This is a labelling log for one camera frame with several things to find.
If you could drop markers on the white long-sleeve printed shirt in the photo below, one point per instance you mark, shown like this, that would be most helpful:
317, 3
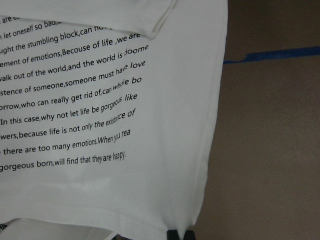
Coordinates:
107, 114

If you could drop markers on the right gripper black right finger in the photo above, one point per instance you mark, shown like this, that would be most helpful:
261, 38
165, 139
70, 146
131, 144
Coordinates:
189, 235

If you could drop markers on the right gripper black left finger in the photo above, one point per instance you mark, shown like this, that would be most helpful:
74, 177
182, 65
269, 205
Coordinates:
172, 234

